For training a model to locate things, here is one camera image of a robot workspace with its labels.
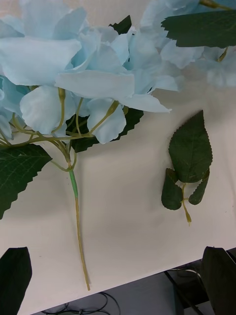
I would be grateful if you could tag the three-leaf green twig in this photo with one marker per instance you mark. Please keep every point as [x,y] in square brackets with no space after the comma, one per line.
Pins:
[190,152]

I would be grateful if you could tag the pale blue flower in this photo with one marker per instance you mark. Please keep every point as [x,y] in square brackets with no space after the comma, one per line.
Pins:
[182,54]
[37,59]

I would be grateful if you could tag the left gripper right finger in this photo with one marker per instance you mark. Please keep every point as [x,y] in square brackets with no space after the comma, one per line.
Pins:
[221,280]

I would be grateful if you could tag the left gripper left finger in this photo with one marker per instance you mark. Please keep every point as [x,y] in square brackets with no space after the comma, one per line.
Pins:
[14,280]

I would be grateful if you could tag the dark under-table frame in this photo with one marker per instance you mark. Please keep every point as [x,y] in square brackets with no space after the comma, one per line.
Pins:
[189,290]

